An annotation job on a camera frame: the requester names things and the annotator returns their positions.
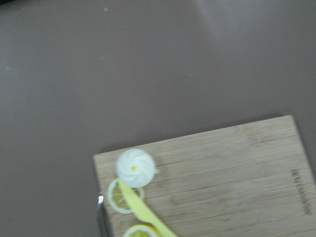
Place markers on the lemon slice upper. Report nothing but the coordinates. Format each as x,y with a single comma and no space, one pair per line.
141,230

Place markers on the yellow plastic knife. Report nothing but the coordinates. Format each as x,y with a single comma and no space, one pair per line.
142,212

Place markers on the bamboo cutting board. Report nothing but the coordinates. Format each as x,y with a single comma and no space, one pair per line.
248,180

